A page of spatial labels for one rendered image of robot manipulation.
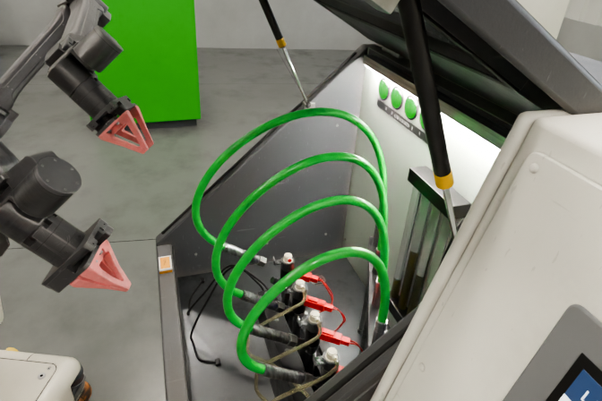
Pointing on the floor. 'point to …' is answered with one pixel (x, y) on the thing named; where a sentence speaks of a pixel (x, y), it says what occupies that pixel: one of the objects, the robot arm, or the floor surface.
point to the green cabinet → (150, 39)
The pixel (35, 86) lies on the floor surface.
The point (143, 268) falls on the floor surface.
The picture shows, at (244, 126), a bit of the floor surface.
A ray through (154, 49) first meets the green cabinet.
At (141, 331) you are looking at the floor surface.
